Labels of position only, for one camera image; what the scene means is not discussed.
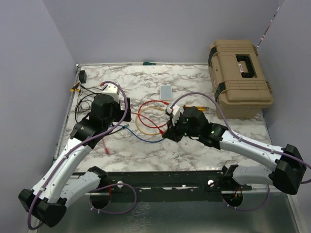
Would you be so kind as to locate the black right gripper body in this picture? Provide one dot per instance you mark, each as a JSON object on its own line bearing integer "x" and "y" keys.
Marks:
{"x": 181, "y": 128}

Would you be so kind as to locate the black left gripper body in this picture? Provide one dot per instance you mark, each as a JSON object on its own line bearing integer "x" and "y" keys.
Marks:
{"x": 116, "y": 109}

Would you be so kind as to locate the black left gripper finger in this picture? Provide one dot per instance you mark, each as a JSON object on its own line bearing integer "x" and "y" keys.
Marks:
{"x": 126, "y": 114}
{"x": 122, "y": 104}

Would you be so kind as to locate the black power adapter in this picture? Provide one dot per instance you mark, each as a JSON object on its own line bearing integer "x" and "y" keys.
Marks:
{"x": 82, "y": 76}

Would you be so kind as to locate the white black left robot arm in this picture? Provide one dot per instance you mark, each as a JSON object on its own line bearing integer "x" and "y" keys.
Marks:
{"x": 47, "y": 201}

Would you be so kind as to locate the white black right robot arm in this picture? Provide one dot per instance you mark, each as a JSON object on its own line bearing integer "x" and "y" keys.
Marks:
{"x": 281, "y": 167}

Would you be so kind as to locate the yellow black utility knife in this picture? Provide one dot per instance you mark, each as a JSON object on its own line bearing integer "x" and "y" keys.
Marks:
{"x": 199, "y": 108}

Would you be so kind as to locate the yellow black screwdriver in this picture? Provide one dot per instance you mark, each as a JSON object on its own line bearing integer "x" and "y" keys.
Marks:
{"x": 75, "y": 88}

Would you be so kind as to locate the white small router box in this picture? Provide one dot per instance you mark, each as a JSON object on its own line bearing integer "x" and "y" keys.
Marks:
{"x": 166, "y": 92}

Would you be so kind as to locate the tan plastic tool case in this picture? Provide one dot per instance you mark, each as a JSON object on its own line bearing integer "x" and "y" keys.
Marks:
{"x": 239, "y": 85}

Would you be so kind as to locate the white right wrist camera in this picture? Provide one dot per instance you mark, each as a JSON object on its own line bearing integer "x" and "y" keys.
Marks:
{"x": 173, "y": 111}

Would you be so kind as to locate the green screwdriver at wall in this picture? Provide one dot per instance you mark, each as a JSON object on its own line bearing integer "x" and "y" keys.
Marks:
{"x": 149, "y": 64}

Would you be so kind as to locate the aluminium frame rail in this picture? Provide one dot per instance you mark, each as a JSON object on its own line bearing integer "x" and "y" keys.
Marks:
{"x": 60, "y": 145}

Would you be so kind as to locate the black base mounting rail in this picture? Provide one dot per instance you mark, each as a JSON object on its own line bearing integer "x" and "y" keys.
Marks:
{"x": 122, "y": 187}

